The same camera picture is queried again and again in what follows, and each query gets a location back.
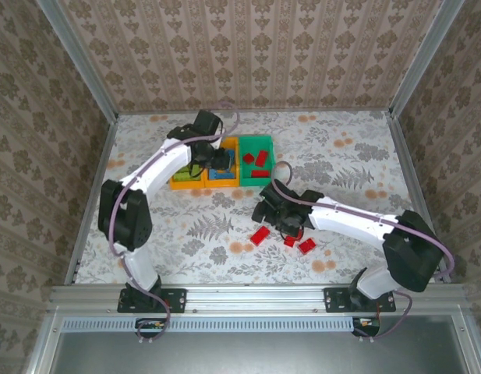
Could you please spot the small red lego brick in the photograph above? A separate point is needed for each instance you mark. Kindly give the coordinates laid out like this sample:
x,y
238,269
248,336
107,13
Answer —
x,y
248,157
289,241

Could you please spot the aluminium corner post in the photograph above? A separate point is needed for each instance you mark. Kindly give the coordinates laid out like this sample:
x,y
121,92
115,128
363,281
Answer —
x,y
81,58
423,58

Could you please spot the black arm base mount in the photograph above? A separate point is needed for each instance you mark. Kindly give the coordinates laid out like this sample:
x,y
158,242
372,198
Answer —
x,y
177,300
333,302

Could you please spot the green plastic bin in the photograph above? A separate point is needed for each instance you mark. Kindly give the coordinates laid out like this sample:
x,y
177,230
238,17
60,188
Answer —
x,y
255,182

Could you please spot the green lego brick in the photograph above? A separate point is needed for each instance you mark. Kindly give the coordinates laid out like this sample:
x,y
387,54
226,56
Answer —
x,y
196,174
181,176

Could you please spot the grey metal panel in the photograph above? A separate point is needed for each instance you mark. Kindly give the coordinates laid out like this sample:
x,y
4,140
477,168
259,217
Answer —
x,y
244,354

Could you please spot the aluminium side rail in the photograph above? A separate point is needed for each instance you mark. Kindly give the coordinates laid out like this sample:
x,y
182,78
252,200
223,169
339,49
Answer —
x,y
102,156
404,156

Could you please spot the aluminium back rail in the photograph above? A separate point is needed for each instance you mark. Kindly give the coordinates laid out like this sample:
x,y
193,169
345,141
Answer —
x,y
302,110

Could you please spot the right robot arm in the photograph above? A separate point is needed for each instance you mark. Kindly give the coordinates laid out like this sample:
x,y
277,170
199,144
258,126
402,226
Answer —
x,y
411,253

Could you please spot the blue lego brick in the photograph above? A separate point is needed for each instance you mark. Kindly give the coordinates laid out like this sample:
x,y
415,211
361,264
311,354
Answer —
x,y
232,157
221,176

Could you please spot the floral tablecloth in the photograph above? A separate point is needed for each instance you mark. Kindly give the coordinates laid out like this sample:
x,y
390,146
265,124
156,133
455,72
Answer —
x,y
341,175

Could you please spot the aluminium front rail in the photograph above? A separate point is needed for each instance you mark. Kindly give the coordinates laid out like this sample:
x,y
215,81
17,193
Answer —
x,y
255,298

